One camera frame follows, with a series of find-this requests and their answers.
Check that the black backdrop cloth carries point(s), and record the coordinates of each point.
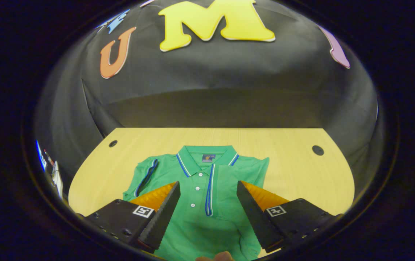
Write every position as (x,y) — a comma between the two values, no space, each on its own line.
(211,72)

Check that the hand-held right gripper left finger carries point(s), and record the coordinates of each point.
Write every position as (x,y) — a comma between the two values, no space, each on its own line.
(162,217)

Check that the green T-shirt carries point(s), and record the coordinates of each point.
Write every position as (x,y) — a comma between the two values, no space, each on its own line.
(196,232)

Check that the black round table grommet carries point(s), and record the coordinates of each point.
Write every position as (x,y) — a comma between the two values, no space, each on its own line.
(317,150)
(113,143)

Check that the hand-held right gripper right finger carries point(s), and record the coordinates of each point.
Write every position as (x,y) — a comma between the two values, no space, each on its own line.
(254,217)

